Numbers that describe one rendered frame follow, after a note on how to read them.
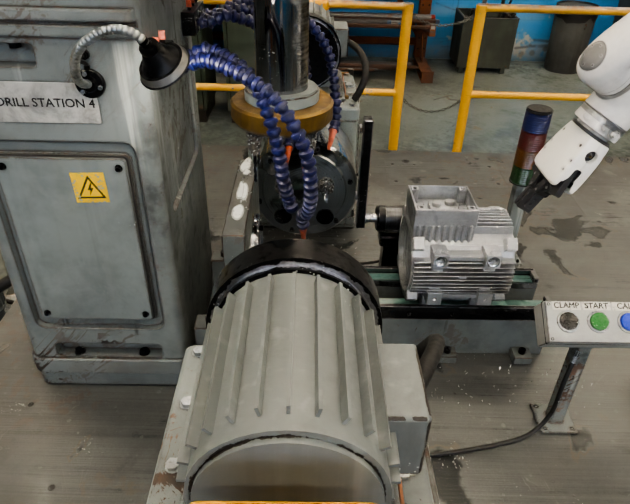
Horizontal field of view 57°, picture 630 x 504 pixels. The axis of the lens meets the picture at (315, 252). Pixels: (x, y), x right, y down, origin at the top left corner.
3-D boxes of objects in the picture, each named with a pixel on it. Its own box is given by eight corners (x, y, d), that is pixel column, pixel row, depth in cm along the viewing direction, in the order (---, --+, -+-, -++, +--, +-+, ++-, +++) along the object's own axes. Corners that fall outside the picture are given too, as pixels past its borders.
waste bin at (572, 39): (573, 64, 591) (591, 0, 557) (588, 75, 558) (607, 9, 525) (535, 62, 591) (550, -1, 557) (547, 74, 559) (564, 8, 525)
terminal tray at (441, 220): (411, 243, 112) (416, 210, 108) (403, 215, 120) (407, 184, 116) (473, 243, 112) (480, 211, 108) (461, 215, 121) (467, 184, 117)
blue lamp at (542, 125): (525, 134, 134) (530, 116, 131) (518, 124, 139) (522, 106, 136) (551, 135, 134) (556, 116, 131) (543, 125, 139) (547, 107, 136)
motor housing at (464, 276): (406, 317, 117) (417, 238, 106) (394, 263, 133) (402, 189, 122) (504, 318, 117) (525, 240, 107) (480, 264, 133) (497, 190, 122)
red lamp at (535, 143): (521, 152, 136) (525, 134, 134) (514, 142, 141) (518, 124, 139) (546, 153, 136) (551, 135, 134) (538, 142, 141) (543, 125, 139)
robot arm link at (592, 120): (635, 139, 94) (621, 154, 96) (610, 118, 102) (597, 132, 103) (600, 115, 92) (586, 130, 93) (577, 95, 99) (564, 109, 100)
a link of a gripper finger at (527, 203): (560, 192, 101) (533, 220, 104) (553, 183, 104) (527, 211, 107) (547, 184, 100) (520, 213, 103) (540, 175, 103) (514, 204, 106)
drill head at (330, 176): (249, 254, 135) (244, 155, 121) (262, 174, 169) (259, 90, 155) (356, 256, 135) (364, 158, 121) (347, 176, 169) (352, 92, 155)
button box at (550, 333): (537, 347, 98) (549, 342, 93) (532, 306, 101) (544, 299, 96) (636, 348, 99) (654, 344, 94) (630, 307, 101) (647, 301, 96)
